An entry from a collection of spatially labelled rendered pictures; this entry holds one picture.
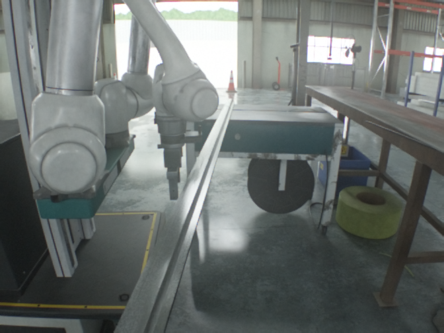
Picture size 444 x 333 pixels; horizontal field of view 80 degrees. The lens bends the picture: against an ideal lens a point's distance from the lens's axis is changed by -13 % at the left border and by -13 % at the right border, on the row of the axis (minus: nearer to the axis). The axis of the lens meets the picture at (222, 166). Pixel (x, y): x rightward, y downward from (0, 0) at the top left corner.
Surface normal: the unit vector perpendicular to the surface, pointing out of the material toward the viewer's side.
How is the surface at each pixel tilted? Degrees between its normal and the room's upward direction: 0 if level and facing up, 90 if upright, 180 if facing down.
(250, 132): 90
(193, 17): 90
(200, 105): 98
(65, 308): 0
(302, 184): 90
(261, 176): 90
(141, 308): 0
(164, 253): 0
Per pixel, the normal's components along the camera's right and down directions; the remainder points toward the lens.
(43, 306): 0.00, -0.94
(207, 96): 0.51, 0.48
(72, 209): 0.09, 0.34
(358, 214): -0.69, 0.25
